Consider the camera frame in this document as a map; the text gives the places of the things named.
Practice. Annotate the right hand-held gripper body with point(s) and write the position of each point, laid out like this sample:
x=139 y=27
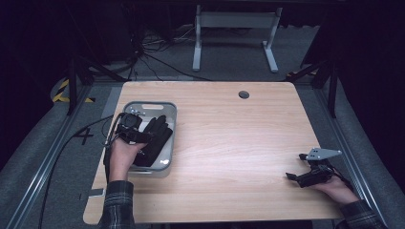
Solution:
x=316 y=173

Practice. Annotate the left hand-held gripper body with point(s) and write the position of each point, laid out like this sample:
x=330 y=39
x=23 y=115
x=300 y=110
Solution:
x=130 y=127

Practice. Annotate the black glove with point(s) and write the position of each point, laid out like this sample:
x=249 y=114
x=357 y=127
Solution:
x=156 y=143

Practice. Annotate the grey plastic bin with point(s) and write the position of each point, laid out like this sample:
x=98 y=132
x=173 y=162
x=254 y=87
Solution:
x=167 y=111

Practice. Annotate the person's right hand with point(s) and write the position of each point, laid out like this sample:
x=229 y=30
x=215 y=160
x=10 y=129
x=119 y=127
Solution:
x=337 y=191

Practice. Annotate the person's left hand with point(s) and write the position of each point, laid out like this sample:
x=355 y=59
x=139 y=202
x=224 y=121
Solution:
x=122 y=159

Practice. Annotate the black metal stand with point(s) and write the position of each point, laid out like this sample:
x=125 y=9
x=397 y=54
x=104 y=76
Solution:
x=72 y=86
x=332 y=92

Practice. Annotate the yellow black hazard tape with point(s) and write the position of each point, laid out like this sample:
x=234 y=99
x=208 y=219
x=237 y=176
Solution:
x=60 y=92

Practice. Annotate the aluminium floor rail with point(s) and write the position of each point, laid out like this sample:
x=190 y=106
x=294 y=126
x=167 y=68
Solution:
x=350 y=159
x=41 y=168

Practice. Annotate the white metal desk frame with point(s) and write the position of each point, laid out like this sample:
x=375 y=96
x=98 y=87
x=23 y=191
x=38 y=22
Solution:
x=235 y=19

